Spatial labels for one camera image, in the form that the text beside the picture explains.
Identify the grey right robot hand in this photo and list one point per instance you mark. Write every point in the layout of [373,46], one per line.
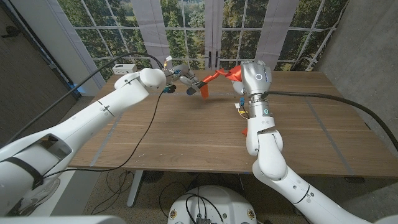
[256,77]

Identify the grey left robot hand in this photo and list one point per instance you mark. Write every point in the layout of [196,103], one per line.
[183,74]

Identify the orange ribbon roll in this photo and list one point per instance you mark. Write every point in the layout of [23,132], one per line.
[235,74]

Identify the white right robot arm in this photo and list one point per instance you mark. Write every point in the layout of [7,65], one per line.
[270,155]

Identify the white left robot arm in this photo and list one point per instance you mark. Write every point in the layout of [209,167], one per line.
[93,121]

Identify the red toy strawberry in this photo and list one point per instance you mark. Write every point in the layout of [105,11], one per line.
[244,132]

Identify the printed window forest backdrop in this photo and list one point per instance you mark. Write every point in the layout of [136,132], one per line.
[186,31]

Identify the white power strip box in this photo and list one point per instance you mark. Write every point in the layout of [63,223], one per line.
[124,69]

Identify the blue box on floor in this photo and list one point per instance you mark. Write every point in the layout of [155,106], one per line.
[79,89]

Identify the grey table leg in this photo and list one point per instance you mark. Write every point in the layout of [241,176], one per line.
[134,189]

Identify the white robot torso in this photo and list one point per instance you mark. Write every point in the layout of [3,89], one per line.
[214,205]

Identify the grey sneaker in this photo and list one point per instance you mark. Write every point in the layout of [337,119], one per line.
[46,193]

